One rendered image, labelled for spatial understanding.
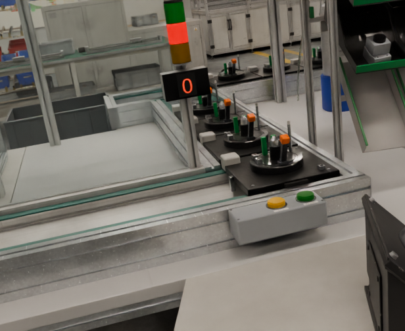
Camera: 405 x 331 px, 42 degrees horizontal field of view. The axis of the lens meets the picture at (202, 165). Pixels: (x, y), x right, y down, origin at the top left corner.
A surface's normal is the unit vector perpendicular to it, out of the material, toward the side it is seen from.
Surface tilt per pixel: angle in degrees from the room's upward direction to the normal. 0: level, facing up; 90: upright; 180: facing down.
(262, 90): 90
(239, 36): 90
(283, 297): 0
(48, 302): 0
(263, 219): 90
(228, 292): 0
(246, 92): 90
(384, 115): 45
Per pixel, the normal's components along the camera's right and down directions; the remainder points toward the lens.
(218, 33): 0.24, 0.29
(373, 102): -0.04, -0.44
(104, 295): -0.13, -0.94
